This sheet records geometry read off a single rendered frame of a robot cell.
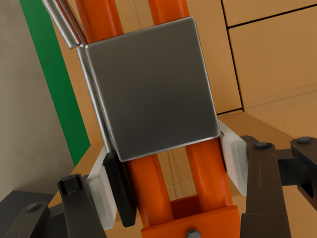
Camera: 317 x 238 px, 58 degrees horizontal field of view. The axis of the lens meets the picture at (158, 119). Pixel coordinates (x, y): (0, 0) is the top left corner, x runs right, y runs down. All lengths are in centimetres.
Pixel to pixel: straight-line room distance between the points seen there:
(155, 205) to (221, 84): 57
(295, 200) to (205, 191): 21
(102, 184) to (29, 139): 125
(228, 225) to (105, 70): 12
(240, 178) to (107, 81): 9
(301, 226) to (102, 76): 31
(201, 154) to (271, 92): 61
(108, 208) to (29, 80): 121
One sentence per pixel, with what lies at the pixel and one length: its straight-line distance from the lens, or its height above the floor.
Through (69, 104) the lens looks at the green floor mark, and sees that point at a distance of 131.
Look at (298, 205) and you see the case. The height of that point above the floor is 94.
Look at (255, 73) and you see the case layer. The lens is 75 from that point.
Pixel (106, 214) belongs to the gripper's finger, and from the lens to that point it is 16.
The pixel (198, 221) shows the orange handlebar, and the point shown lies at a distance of 19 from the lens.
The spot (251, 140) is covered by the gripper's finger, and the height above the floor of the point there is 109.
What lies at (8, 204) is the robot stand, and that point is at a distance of 140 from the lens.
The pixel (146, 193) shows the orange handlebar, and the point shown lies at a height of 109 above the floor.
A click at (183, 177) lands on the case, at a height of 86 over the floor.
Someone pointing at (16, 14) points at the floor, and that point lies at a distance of 138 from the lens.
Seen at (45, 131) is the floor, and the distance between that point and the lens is 137.
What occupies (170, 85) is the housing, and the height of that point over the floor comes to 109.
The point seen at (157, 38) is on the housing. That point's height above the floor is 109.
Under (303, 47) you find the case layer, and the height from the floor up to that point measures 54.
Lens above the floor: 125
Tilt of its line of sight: 79 degrees down
